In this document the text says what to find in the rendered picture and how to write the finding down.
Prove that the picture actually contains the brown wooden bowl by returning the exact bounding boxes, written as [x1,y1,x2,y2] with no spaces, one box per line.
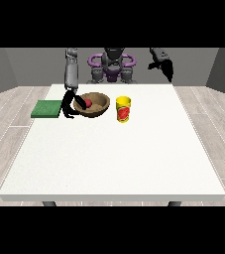
[72,91,111,118]

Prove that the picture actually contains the grey robot trunk purple rings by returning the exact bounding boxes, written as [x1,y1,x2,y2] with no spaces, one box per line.
[85,48,139,85]

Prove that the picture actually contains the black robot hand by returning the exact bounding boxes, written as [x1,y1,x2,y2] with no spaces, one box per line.
[147,59,174,83]
[59,87,88,120]

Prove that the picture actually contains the green square pad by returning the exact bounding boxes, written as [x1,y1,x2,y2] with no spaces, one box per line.
[30,99,63,119]

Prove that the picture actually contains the yellow cup with melon print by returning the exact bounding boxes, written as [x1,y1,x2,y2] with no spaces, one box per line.
[115,95,132,124]

